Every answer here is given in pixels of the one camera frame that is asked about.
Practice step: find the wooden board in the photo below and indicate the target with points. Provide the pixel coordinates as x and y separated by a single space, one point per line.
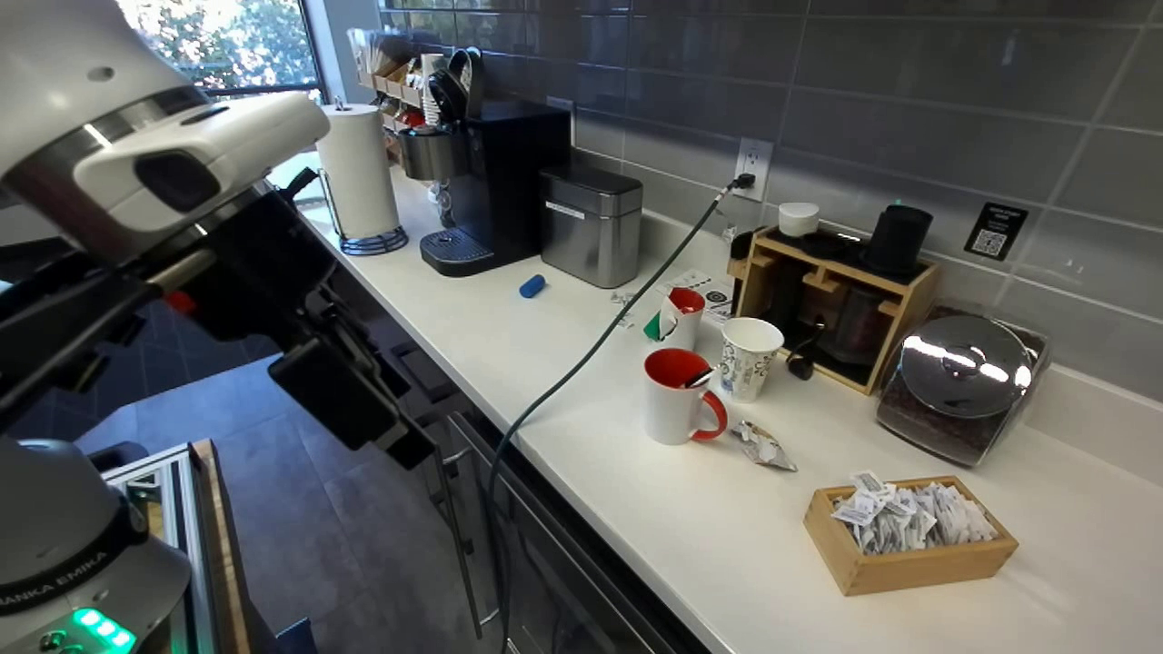
221 545

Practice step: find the white paper towel roll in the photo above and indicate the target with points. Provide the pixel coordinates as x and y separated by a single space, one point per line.
362 174

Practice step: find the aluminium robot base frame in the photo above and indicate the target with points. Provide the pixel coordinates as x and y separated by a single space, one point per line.
170 509

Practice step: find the white patterned paper cup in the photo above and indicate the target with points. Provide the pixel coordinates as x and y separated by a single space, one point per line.
751 364

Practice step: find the black wall sign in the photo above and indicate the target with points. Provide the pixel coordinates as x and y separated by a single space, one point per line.
996 231

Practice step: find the silver metal box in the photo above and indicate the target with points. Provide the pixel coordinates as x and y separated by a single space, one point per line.
595 236

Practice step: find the black scoop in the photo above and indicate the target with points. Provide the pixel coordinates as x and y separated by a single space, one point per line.
801 364

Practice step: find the wooden packet box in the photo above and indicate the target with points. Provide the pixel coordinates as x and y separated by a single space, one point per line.
911 569

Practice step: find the small white cup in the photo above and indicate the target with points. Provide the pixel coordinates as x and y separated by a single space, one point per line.
797 218

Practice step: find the window with dark frame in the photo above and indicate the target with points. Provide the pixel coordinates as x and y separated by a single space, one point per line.
221 40

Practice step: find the condiment caddy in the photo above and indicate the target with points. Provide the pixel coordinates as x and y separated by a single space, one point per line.
419 76

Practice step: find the stainless steel dishwasher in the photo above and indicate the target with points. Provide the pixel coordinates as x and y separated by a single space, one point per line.
568 593

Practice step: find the white sugar packet pile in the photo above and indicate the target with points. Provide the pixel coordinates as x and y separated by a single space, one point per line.
911 515

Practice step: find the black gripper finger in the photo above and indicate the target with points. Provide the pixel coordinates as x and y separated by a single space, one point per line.
320 400
345 385

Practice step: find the black jar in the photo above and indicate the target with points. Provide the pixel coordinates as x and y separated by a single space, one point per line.
898 241

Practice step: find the white mug red green print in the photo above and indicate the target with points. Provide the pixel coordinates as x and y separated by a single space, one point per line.
687 321

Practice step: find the wooden organizer rack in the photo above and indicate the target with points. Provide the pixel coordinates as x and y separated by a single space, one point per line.
757 286

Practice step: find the black silver Keurig coffee machine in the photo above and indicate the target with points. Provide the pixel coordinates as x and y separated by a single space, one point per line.
509 183

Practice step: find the dark paper towel holder base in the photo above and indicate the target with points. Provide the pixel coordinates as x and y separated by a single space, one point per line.
374 243

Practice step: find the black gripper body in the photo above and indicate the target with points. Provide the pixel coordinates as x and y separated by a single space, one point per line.
267 266

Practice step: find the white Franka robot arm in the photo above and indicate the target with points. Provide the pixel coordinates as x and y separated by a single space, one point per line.
74 75

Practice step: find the small blue object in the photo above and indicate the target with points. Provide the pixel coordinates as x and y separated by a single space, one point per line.
533 286

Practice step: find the white wall outlet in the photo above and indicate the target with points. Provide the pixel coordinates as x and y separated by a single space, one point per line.
754 155

